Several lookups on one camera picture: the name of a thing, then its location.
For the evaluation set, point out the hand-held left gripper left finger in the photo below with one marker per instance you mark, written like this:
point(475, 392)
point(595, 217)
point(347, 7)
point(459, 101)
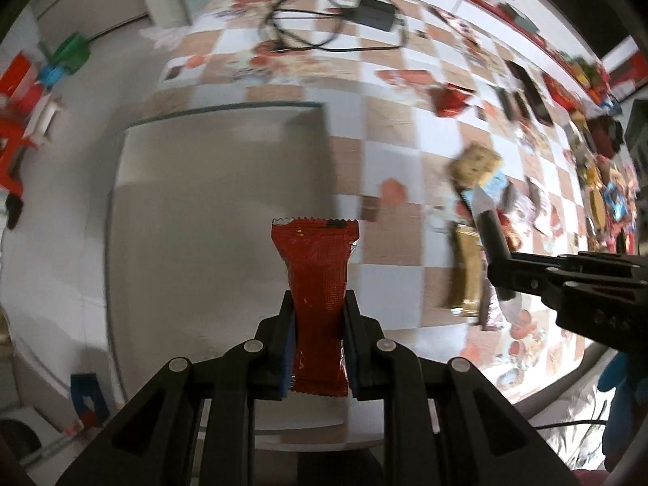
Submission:
point(286, 359)

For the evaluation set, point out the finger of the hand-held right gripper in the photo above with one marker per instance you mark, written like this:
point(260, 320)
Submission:
point(506, 273)
point(597, 266)

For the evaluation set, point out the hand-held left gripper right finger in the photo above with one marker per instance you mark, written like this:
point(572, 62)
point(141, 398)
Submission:
point(353, 369)

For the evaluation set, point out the red snack packet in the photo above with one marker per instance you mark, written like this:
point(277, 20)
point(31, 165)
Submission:
point(559, 92)
point(316, 273)
point(448, 101)

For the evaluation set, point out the white rectangular tray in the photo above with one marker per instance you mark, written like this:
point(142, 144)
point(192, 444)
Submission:
point(217, 187)

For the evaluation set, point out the person's right hand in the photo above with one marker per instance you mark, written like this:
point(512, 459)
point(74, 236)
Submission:
point(618, 415)

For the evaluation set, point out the gold snack packet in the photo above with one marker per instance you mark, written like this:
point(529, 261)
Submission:
point(468, 273)

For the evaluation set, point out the pile of assorted snack packets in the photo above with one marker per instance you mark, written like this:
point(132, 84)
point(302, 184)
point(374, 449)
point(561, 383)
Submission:
point(602, 187)

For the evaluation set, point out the light blue snack packet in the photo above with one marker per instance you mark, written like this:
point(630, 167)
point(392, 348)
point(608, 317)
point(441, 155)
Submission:
point(496, 182)

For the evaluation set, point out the oat cookie snack packet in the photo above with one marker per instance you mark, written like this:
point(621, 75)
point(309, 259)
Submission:
point(476, 164)

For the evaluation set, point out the flat red snack packet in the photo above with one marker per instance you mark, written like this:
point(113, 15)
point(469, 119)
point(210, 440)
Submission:
point(559, 92)

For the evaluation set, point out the crumpled red snack packet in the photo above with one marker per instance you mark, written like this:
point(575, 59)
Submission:
point(448, 101)

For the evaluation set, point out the checkered printed tablecloth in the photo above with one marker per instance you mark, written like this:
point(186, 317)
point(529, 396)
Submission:
point(395, 126)

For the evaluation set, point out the blue and red small box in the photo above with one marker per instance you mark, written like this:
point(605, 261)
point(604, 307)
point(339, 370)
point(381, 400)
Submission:
point(88, 397)

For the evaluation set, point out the white and red carton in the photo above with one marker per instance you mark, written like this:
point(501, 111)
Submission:
point(45, 119)

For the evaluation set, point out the green box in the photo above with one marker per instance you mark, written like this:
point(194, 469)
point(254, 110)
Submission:
point(71, 53)

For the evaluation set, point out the red cardboard box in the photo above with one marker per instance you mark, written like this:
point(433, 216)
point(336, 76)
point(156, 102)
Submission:
point(20, 81)

